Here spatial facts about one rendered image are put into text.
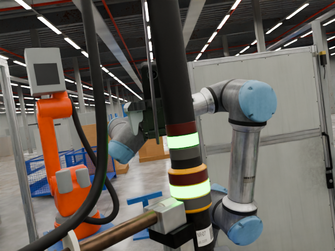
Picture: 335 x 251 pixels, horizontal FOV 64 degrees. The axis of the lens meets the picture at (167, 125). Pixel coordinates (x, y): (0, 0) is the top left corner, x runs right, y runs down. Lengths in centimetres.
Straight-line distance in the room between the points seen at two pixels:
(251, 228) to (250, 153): 24
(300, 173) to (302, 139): 28
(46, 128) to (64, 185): 86
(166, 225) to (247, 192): 66
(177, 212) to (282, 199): 225
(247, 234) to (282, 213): 159
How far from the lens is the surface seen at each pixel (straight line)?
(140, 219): 26
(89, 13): 25
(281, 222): 256
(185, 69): 28
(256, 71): 232
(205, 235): 31
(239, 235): 95
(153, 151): 956
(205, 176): 29
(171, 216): 27
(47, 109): 419
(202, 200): 29
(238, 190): 91
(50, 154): 430
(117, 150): 72
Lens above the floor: 164
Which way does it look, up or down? 3 degrees down
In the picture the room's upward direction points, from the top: 9 degrees counter-clockwise
